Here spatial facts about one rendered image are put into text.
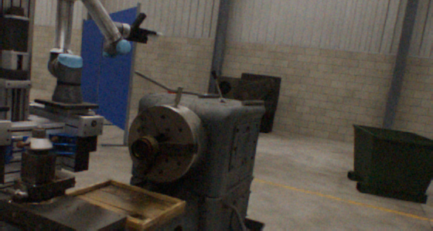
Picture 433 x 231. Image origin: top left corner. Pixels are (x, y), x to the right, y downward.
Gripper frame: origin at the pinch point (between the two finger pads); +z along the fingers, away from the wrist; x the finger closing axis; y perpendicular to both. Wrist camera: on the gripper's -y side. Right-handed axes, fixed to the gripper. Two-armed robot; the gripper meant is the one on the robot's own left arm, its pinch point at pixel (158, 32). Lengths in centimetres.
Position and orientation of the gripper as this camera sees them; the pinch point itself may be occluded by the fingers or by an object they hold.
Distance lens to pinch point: 234.1
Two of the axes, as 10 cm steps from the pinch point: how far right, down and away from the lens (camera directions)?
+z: 8.2, 0.0, 5.7
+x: 5.4, 3.4, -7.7
